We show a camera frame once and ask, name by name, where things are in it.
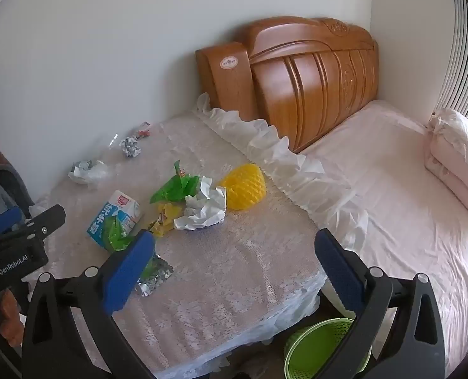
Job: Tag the yellow foam fruit net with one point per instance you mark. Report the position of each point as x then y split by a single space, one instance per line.
244 187

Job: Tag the pink pillow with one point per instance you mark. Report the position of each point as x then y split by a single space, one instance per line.
455 166

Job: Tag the green and silver snack bag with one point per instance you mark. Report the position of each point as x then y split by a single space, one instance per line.
157 274

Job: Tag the blue and white milk carton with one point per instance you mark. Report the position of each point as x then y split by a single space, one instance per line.
111 213

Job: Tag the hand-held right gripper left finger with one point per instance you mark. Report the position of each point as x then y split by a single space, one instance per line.
127 272

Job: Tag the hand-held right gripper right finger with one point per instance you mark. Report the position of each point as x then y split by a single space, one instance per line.
338 272

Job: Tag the wooden bed headboard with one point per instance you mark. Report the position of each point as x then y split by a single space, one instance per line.
297 79

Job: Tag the green plastic waste basket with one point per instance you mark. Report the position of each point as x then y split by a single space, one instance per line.
317 347

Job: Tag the green and white carton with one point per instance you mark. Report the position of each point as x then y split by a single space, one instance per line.
80 169

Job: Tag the pink bed sheet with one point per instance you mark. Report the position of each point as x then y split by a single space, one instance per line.
396 205

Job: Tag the white ribbed radiator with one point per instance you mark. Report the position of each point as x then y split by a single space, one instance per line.
461 67

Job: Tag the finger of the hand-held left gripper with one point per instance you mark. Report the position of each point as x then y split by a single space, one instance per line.
5 219

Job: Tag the yellow snack wrapper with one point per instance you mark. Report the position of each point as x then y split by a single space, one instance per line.
167 215

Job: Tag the grey socks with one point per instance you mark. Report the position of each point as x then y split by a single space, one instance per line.
130 148

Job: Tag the small red and white wrapper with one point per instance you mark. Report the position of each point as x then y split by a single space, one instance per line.
143 131

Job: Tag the white paper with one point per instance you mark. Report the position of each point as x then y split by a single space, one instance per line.
202 209

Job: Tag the green plastic wrapper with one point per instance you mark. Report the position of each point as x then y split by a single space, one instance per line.
171 189

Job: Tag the clear plastic bag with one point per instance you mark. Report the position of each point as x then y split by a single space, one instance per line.
99 171

